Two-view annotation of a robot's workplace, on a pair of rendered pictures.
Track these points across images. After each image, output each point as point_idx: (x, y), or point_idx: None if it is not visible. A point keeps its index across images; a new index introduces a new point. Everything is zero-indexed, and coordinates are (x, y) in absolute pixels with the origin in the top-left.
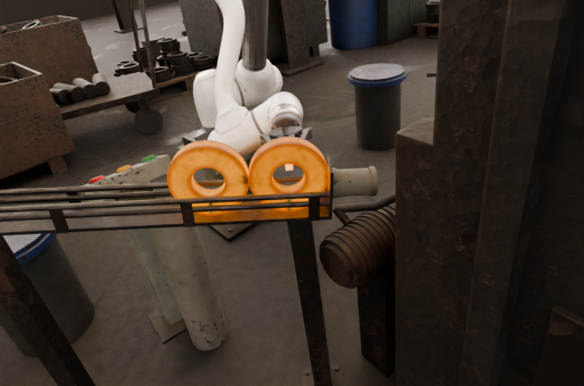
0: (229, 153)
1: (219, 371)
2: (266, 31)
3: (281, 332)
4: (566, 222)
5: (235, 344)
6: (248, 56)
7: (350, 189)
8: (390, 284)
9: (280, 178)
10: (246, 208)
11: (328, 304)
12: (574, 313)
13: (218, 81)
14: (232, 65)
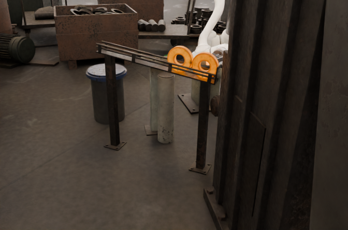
0: (188, 52)
1: (163, 149)
2: None
3: (194, 148)
4: (238, 71)
5: (174, 145)
6: (228, 28)
7: None
8: None
9: (203, 67)
10: (188, 71)
11: None
12: (238, 96)
13: (203, 32)
14: (211, 28)
